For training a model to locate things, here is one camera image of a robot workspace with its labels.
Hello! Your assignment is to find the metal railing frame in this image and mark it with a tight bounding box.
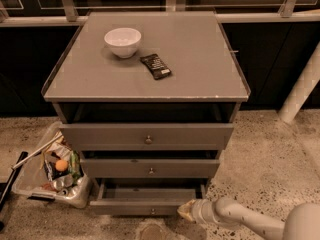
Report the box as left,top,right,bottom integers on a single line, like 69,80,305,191
0,0,320,27

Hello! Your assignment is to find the grey drawer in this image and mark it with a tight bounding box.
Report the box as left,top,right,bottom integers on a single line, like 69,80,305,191
81,150,220,178
90,178,207,216
60,123,234,151

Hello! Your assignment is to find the black snack packet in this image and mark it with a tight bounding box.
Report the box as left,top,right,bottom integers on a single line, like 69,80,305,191
140,54,172,80

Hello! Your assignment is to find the green snack bag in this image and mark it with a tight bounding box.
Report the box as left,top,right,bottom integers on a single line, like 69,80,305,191
68,151,82,182

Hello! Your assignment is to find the orange fruit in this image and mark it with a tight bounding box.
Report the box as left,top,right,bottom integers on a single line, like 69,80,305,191
55,159,68,172

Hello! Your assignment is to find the silver can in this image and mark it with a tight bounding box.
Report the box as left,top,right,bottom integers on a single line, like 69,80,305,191
52,174,73,191

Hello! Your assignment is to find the grey bottom drawer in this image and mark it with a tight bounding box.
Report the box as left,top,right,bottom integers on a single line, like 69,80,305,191
90,178,207,216

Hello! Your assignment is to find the grey drawer cabinet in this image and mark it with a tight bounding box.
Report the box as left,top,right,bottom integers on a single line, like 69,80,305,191
41,11,251,187

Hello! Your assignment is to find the black bar on floor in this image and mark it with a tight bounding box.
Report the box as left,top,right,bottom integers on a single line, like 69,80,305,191
0,151,28,232

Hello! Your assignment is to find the white support pole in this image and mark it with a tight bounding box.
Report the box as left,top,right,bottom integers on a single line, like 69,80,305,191
278,42,320,123

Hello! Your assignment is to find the grey middle drawer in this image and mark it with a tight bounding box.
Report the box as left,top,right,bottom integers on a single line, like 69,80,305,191
81,150,220,178

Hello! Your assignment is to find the grey top drawer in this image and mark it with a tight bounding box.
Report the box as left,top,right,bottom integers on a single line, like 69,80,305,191
60,123,234,151

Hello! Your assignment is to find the white stick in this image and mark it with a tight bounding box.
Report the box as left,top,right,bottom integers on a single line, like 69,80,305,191
11,133,62,170

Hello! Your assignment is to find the white ceramic bowl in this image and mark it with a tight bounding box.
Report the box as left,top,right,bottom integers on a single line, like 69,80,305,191
104,28,142,58

